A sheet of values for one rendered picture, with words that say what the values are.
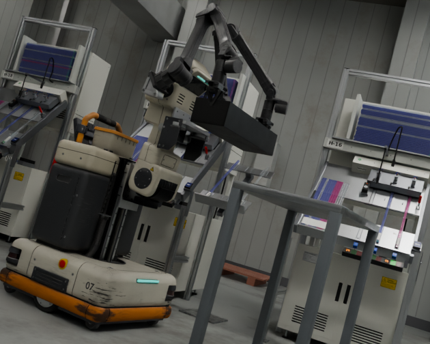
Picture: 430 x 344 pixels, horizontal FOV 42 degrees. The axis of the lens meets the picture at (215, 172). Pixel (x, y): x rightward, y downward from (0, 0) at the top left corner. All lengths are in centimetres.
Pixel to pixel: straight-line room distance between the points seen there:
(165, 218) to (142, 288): 131
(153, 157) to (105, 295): 69
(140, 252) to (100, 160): 141
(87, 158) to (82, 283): 60
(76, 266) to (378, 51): 590
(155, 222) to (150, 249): 20
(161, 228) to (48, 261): 141
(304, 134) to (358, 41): 144
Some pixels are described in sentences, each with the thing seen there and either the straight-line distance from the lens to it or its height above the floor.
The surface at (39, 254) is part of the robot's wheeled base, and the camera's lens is 281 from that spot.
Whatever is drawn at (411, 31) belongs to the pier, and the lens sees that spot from 757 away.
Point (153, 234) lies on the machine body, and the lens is 403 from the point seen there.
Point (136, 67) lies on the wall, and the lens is 865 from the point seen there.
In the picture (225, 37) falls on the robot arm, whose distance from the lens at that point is 257.
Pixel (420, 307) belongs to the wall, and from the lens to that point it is 730.
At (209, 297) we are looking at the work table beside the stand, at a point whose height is 33.
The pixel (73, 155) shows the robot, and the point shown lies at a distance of 282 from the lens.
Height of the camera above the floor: 64
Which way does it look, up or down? 4 degrees up
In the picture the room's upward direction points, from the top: 16 degrees clockwise
